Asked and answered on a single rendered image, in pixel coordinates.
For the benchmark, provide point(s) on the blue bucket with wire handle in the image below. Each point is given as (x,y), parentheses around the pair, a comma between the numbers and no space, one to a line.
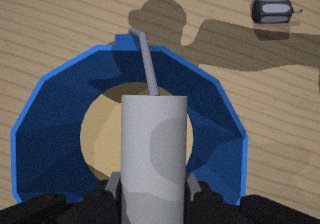
(69,136)

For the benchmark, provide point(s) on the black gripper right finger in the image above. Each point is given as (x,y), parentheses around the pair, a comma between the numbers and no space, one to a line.
(208,207)

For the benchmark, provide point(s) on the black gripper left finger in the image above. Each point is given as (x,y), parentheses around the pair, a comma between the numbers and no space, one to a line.
(51,207)

